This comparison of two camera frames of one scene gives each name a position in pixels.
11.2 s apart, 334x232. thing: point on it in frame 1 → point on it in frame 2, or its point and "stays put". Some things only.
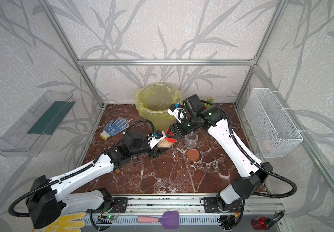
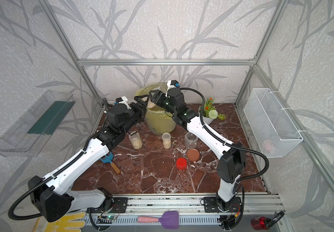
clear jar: [191, 140] stays put
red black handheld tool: [263, 223] stays put
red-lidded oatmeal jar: [167, 142] → [150, 104]
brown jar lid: [193, 154] stays put
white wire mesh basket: [272, 131] stays put
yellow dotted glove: [64, 223] stays put
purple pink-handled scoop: [170, 219] stays put
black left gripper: [153, 154] → [140, 109]
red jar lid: [169, 139] → [181, 163]
